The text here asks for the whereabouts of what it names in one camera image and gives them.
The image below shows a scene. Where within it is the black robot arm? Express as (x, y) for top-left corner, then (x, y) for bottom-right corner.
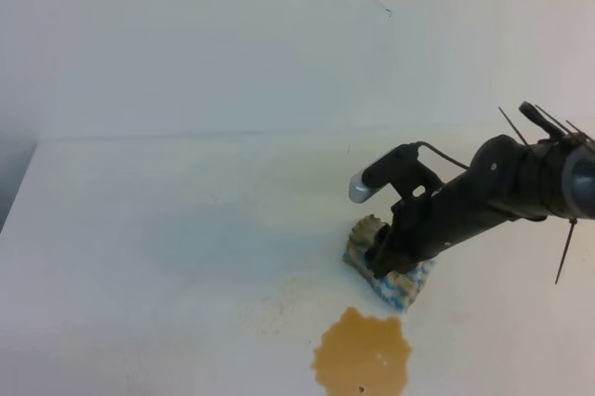
(350, 101), (594, 278)

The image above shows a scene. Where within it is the blue white stained rag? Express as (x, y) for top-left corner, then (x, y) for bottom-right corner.
(342, 215), (436, 313)

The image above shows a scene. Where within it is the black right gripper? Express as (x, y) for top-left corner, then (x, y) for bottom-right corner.
(364, 135), (548, 278)

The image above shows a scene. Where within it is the brown coffee puddle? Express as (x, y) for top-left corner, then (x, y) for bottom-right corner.
(311, 307), (412, 396)

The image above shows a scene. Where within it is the black zip tie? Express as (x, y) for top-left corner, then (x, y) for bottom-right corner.
(554, 218), (578, 284)

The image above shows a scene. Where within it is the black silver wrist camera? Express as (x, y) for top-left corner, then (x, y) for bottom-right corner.
(349, 142), (444, 204)

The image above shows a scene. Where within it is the black camera cable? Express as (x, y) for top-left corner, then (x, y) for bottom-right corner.
(416, 140), (470, 172)

